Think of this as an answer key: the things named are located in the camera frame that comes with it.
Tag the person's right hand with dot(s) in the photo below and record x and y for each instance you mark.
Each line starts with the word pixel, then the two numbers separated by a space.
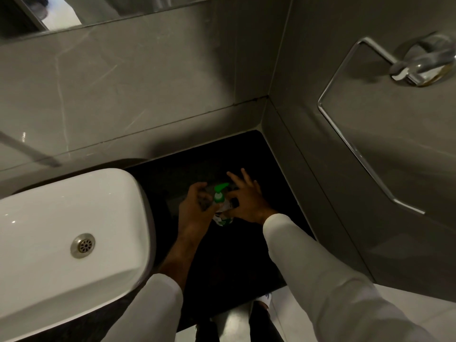
pixel 253 206

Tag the person's left hand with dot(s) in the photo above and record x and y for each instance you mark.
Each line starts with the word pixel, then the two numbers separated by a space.
pixel 190 213

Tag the person's right middle finger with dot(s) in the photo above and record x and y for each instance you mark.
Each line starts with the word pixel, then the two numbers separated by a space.
pixel 247 178

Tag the person's right thumb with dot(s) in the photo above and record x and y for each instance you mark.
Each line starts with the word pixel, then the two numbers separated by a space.
pixel 234 195

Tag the person's left fingers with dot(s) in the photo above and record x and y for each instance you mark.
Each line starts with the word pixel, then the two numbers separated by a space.
pixel 199 188

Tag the green pump soap bottle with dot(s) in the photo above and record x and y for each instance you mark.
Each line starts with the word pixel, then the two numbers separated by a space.
pixel 221 195

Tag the person's left forearm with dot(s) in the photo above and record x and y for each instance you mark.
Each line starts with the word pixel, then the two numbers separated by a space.
pixel 156 302

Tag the person's right forearm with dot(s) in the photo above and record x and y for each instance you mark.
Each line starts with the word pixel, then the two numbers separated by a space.
pixel 331 292

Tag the person's white shoe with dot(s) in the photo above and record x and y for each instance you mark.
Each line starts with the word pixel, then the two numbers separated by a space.
pixel 264 300

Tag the metal sink drain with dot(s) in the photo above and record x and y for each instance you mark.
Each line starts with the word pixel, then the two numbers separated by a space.
pixel 82 246

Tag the person's dark trousers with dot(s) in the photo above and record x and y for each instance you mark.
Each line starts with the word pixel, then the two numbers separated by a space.
pixel 263 327

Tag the white ceramic sink basin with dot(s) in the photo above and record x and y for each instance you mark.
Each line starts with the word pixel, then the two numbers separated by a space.
pixel 53 281

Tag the wall mirror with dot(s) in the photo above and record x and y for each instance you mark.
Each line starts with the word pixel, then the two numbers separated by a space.
pixel 107 8

